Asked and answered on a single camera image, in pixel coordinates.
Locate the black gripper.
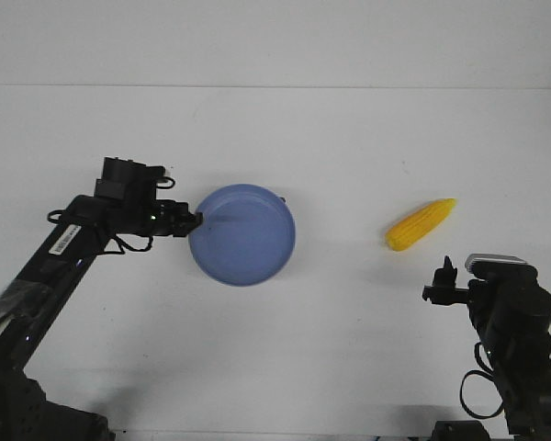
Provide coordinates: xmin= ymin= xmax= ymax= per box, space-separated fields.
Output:
xmin=94 ymin=157 xmax=203 ymax=238
xmin=422 ymin=255 xmax=471 ymax=306

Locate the blue round plate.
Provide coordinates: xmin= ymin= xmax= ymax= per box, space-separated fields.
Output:
xmin=188 ymin=184 xmax=296 ymax=287

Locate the yellow corn cob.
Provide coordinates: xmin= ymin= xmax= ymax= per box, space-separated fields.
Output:
xmin=384 ymin=198 xmax=457 ymax=252

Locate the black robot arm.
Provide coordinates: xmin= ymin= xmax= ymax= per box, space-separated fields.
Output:
xmin=0 ymin=157 xmax=203 ymax=440
xmin=422 ymin=254 xmax=551 ymax=440

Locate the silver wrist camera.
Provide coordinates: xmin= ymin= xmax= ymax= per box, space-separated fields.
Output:
xmin=465 ymin=253 xmax=527 ymax=273

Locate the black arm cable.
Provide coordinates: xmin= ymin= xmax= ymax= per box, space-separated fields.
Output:
xmin=458 ymin=339 xmax=506 ymax=420
xmin=47 ymin=209 xmax=157 ymax=256

